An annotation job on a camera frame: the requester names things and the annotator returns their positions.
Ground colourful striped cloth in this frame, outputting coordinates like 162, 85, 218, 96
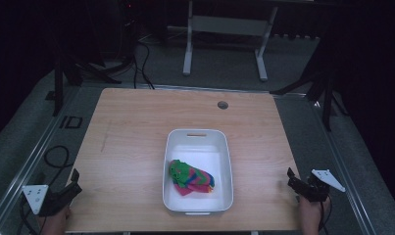
168, 159, 216, 197

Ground black tripod stand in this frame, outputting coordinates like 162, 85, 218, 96
45, 25, 136, 118
269, 35, 351, 132

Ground right hand-held gripper cable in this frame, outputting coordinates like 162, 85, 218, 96
318, 193, 333, 233

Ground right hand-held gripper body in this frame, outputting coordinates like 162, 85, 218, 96
296, 168, 347, 204

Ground white plastic bin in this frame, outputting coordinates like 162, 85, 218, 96
162, 128, 235, 216

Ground white metal desk frame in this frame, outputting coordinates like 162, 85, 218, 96
181, 0, 279, 82

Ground black floor cable loop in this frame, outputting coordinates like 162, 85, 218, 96
43, 144, 73, 184

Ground aluminium floor rail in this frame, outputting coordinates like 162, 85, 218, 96
311, 101, 379, 235
0, 85, 82, 229

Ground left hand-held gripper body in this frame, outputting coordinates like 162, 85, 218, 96
22, 182, 74, 217

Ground black hanging cables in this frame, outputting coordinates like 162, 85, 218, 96
118, 0, 156, 90

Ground person's right hand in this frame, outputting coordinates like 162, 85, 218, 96
298, 195, 328, 235

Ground person's left hand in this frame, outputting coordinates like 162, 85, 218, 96
37, 205, 73, 235

